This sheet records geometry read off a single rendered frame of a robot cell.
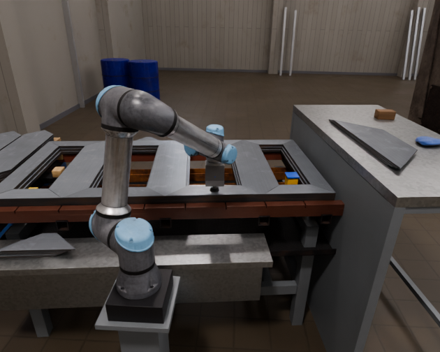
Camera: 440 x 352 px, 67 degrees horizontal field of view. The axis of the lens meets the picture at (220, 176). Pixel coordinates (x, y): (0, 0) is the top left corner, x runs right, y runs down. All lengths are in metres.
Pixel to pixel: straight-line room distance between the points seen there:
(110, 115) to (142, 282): 0.53
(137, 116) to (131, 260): 0.44
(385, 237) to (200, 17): 10.41
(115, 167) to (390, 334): 1.77
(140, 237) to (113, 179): 0.21
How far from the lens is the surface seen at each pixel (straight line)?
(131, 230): 1.08
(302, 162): 1.90
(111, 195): 1.14
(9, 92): 4.97
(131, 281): 1.15
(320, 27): 11.54
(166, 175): 1.69
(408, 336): 2.30
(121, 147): 1.09
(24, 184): 1.85
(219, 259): 1.41
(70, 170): 1.86
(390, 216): 1.30
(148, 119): 0.98
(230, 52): 11.29
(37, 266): 1.54
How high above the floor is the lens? 1.58
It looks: 25 degrees down
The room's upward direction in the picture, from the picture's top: 1 degrees clockwise
